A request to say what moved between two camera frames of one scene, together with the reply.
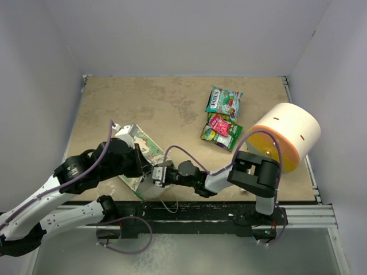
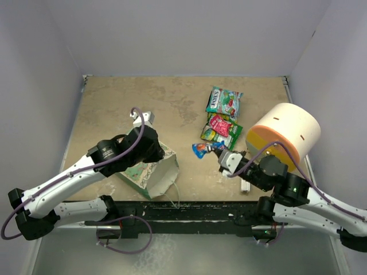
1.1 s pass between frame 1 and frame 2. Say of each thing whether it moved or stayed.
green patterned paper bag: moved
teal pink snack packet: stayed
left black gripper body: moved
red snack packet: stayed
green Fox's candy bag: stayed
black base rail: stayed
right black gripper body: moved
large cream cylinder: stayed
